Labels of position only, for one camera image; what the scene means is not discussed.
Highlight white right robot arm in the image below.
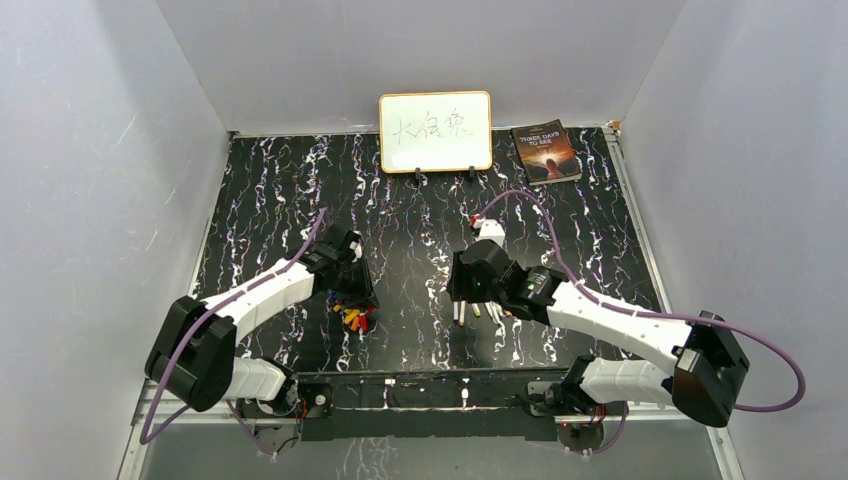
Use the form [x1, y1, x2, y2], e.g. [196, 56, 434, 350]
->
[447, 240, 750, 428]

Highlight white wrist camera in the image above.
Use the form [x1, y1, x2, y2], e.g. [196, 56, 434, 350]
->
[342, 230, 362, 263]
[470, 215, 506, 247]

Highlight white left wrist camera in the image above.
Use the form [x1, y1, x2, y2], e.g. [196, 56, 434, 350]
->
[342, 230, 362, 263]

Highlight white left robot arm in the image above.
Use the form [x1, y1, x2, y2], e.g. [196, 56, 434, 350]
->
[144, 225, 379, 416]

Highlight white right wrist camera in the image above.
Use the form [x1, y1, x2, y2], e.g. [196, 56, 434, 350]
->
[470, 215, 506, 247]

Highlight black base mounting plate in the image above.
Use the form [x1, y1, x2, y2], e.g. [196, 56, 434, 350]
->
[291, 369, 624, 444]

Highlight dark paperback book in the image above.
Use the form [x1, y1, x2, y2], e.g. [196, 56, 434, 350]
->
[510, 119, 582, 186]

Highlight aluminium frame rail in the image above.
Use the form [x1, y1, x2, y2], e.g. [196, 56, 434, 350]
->
[135, 374, 727, 425]

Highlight small whiteboard with writing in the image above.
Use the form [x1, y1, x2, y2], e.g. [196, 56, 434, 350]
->
[378, 90, 493, 174]

